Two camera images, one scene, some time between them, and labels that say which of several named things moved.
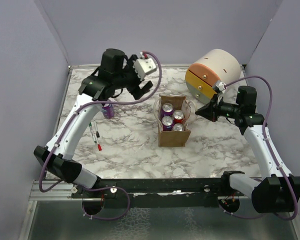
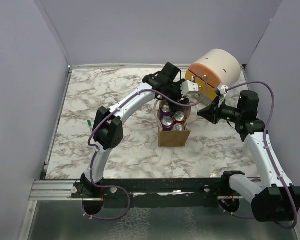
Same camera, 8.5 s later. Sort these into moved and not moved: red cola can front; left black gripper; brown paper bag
Moved: left black gripper
Not moved: brown paper bag; red cola can front
